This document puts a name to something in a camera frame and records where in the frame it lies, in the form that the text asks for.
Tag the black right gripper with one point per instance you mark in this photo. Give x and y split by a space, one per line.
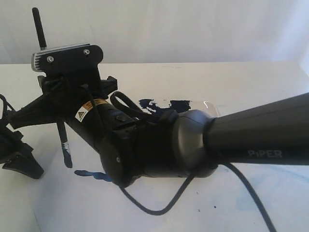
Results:
83 106

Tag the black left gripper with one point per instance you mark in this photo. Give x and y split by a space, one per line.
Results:
17 155

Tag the black paintbrush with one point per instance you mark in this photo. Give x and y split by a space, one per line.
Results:
60 125

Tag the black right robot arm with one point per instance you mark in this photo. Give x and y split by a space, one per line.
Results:
132 143

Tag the white paper sheet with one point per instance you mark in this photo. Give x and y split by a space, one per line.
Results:
61 201

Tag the white square paint plate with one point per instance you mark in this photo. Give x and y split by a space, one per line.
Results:
159 107

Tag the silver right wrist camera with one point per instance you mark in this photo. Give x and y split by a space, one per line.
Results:
66 59

